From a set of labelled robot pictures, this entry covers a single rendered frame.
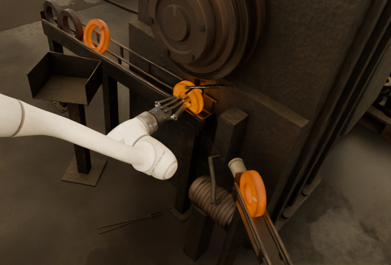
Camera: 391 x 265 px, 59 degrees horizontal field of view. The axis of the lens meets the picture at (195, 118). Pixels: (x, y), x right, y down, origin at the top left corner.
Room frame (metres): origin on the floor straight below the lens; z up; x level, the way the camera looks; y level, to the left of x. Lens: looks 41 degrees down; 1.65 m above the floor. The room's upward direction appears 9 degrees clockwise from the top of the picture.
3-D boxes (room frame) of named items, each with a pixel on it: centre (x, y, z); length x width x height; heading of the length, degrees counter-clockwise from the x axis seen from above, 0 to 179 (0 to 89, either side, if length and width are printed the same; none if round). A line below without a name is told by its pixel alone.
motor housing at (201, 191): (0.86, -0.14, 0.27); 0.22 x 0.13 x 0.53; 53
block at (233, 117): (1.04, -0.15, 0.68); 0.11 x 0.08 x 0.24; 143
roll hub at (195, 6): (1.09, 0.10, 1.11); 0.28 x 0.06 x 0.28; 53
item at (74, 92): (1.28, 0.62, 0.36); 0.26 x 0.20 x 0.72; 88
